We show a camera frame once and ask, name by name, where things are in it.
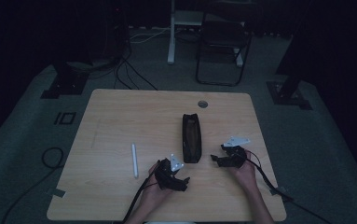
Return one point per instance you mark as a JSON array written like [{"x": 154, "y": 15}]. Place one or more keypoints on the person's right hand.
[{"x": 246, "y": 175}]

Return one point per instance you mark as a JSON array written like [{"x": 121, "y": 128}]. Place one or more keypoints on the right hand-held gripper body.
[{"x": 236, "y": 157}]

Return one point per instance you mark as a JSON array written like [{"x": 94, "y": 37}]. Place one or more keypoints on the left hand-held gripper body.
[{"x": 163, "y": 174}]

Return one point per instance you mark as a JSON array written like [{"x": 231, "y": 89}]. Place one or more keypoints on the white metal desk frame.
[{"x": 171, "y": 37}]

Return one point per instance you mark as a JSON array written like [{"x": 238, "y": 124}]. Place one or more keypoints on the white pen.
[{"x": 134, "y": 161}]

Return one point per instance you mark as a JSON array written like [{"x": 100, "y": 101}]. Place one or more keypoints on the grey tape piece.
[
  {"x": 279, "y": 190},
  {"x": 58, "y": 193}
]

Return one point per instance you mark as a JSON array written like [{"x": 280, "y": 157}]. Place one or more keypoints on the black folding chair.
[{"x": 222, "y": 40}]

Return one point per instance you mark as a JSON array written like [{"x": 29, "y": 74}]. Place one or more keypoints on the black stand base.
[
  {"x": 65, "y": 84},
  {"x": 288, "y": 93}
]

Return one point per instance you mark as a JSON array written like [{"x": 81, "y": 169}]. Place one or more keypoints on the person's left hand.
[{"x": 156, "y": 196}]

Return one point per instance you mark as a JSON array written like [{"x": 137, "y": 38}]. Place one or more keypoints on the dark computer tower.
[{"x": 115, "y": 31}]

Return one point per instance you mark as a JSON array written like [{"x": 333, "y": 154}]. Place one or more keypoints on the black pencil case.
[{"x": 191, "y": 138}]

